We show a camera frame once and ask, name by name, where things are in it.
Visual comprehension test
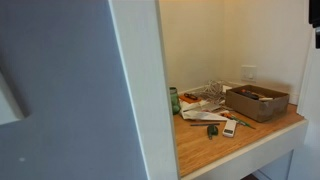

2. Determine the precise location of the green pencil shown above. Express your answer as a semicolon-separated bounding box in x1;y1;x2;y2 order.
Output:
231;114;257;130

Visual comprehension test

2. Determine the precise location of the dark grey pencil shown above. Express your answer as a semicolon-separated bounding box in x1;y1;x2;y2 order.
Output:
190;122;221;127

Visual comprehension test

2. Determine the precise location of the brown cardboard box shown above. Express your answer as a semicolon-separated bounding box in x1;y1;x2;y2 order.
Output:
224;84;290;123

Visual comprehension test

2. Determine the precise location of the orange black tool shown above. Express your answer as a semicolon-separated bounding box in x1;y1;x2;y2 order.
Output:
178;93;203;104

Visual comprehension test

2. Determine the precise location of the white paper stack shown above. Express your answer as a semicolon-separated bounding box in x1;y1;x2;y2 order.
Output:
179;98;222;113

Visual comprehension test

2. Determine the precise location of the white envelope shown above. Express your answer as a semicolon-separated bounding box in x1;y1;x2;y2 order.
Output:
181;108;233;122

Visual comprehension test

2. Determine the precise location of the dark green glossy object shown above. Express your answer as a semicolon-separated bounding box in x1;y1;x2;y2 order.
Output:
206;124;220;141

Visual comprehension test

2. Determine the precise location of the grey marker orange cap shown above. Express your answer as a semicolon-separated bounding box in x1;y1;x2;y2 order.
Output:
221;112;241;123

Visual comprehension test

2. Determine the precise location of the white remote control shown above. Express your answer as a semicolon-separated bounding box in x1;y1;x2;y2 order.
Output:
222;119;238;139

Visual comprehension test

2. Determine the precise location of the black glossy case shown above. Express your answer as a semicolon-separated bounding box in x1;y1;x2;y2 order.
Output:
238;89;261;101

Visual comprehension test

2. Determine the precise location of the grey door panel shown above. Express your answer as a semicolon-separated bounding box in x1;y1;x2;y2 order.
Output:
0;0;149;180

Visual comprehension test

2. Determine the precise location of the white door frame post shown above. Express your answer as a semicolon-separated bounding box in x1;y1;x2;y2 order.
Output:
108;0;181;180

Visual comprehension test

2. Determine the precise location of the white cable bundle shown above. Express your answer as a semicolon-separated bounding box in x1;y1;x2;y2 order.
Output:
199;79;233;104

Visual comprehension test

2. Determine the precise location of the white wall outlet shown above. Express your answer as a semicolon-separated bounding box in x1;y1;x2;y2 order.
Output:
241;65;258;83

